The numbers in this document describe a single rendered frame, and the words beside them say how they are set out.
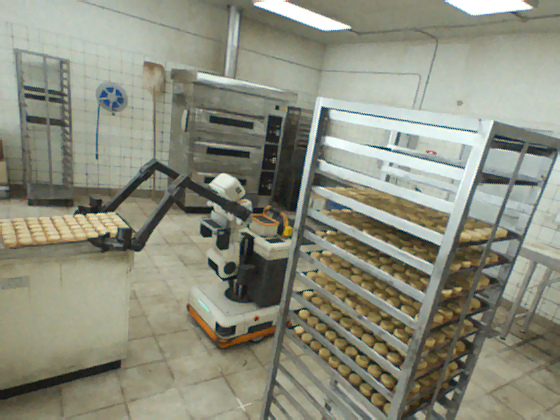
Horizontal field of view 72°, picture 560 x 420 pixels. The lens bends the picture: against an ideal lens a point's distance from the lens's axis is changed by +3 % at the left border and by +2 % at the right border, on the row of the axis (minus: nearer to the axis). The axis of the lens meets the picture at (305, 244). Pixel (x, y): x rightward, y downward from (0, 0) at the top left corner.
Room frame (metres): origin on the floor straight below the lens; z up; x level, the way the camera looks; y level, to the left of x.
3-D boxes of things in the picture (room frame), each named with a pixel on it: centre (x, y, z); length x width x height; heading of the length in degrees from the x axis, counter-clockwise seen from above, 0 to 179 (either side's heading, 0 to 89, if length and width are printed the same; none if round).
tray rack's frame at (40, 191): (4.95, 3.54, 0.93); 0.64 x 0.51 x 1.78; 40
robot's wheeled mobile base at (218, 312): (2.78, 0.43, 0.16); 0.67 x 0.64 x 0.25; 133
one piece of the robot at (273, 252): (2.84, 0.37, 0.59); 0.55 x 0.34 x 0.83; 43
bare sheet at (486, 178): (1.35, -0.34, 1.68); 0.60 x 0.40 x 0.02; 43
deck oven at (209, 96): (6.24, 1.53, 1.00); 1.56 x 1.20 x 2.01; 128
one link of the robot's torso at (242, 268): (2.62, 0.52, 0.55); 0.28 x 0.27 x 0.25; 43
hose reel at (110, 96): (5.71, 3.12, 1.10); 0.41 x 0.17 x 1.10; 128
